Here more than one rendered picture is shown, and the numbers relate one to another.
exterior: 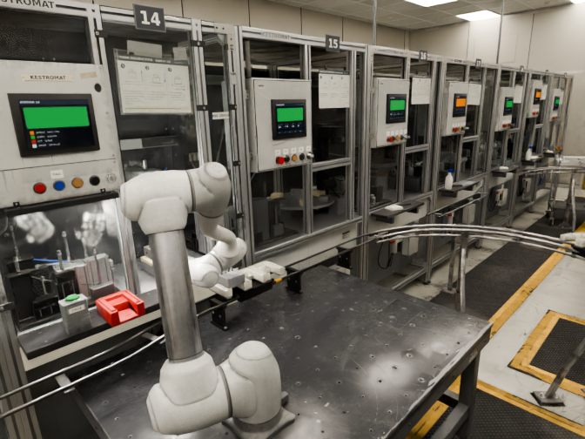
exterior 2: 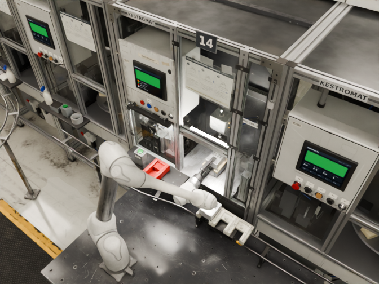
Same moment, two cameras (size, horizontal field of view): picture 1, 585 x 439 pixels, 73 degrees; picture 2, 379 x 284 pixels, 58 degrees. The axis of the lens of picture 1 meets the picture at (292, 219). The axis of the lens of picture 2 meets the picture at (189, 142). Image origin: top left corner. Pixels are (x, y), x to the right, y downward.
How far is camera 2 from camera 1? 203 cm
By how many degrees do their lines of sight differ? 72
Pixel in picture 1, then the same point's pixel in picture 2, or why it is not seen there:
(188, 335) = (98, 211)
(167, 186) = (104, 159)
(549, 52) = not seen: outside the picture
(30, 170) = (140, 93)
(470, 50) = not seen: outside the picture
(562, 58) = not seen: outside the picture
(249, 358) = (104, 243)
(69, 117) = (151, 80)
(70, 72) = (157, 59)
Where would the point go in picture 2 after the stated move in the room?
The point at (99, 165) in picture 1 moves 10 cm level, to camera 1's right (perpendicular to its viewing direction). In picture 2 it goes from (166, 107) to (168, 117)
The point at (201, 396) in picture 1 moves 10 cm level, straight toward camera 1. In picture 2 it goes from (91, 231) to (75, 237)
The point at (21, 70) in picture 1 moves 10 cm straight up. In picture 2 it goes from (138, 51) to (136, 35)
